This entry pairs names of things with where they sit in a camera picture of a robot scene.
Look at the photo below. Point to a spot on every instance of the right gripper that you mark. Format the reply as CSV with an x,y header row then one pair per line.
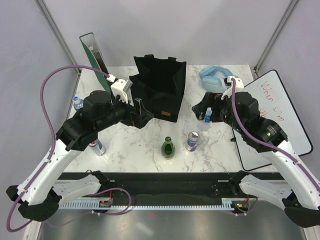
x,y
210,99

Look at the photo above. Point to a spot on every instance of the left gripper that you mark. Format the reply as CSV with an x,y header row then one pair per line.
x,y
139,119

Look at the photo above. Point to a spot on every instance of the blue label water bottle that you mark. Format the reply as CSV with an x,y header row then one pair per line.
x,y
204,120

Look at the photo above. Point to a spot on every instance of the Red Bull can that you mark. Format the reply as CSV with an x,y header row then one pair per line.
x,y
192,141
97,147

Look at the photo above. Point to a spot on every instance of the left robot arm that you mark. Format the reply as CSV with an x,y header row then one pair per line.
x,y
37,196

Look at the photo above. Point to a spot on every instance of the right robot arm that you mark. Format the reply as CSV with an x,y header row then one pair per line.
x,y
301,200

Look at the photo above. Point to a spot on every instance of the black canvas bag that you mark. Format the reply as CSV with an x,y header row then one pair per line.
x,y
160,84

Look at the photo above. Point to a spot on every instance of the light blue headphones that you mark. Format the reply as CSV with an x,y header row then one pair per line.
x,y
210,82

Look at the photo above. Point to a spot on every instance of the green glass bottle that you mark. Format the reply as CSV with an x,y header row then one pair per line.
x,y
168,148

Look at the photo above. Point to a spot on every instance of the whiteboard with red writing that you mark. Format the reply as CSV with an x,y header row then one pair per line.
x,y
275,104

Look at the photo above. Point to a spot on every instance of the water bottle on table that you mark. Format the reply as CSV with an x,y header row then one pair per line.
x,y
78,103

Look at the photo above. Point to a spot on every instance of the green file holder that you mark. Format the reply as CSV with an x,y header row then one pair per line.
x,y
95,58

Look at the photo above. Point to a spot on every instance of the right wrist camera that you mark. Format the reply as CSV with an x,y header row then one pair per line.
x,y
232,83

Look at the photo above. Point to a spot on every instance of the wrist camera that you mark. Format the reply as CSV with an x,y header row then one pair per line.
x,y
232,83
121,87

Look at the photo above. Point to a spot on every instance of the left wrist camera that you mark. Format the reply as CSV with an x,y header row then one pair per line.
x,y
121,87

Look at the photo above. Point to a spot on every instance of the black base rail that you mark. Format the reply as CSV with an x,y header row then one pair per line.
x,y
175,188

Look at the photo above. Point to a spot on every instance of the white cable duct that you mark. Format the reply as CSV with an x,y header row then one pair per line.
x,y
96,204

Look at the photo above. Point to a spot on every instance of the right aluminium frame post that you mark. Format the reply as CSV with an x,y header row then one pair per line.
x,y
275,35

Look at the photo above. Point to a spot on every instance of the aluminium frame post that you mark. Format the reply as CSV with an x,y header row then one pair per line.
x,y
275,35
55,30

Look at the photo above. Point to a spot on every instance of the left aluminium frame post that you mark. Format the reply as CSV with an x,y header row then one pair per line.
x,y
55,30

